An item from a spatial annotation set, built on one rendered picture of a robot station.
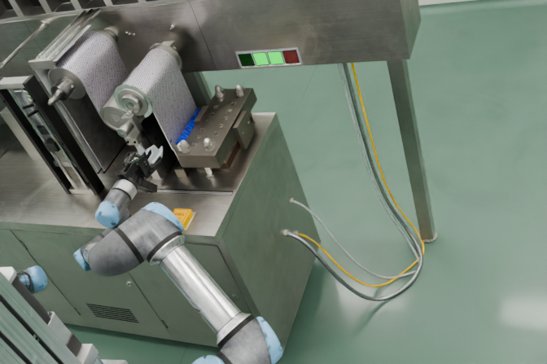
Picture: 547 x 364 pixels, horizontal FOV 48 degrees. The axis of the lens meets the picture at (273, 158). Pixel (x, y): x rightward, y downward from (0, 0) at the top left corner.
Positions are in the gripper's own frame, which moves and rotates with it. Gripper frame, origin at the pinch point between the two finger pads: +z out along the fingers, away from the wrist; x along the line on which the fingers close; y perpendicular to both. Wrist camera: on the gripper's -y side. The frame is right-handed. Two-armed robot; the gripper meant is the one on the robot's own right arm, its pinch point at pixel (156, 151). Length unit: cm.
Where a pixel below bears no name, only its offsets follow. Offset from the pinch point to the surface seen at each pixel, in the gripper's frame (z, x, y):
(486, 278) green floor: 38, -99, -111
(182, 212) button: -14.1, -10.3, -16.7
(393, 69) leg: 56, -73, -11
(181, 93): 26.1, -0.3, 5.7
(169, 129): 11.3, -0.2, 0.5
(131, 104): 5.4, 5.0, 16.7
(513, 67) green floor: 197, -103, -111
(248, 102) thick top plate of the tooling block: 37.2, -19.8, -8.3
